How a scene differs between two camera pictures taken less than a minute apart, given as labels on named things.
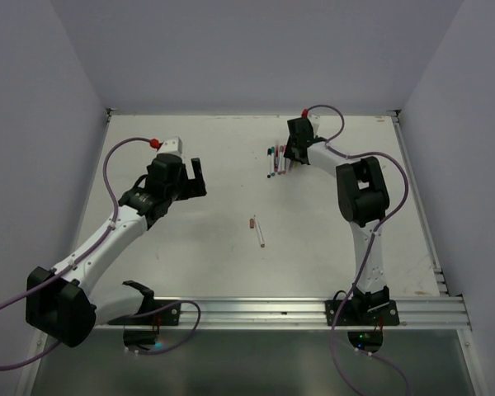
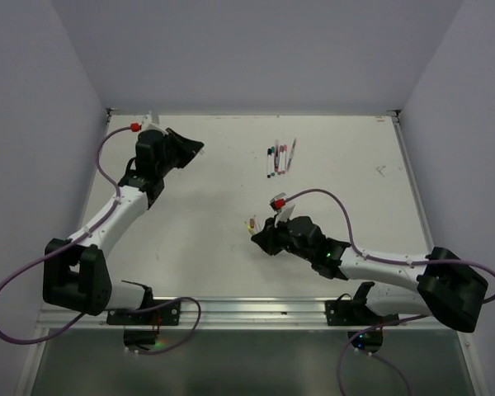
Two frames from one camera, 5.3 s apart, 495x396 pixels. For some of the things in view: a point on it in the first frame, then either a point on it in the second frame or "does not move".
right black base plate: (362, 313) does not move
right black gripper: (289, 151) -> (266, 237)
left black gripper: (193, 187) -> (188, 148)
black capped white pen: (269, 157) does not move
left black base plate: (169, 316) does not move
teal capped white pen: (272, 159) does not move
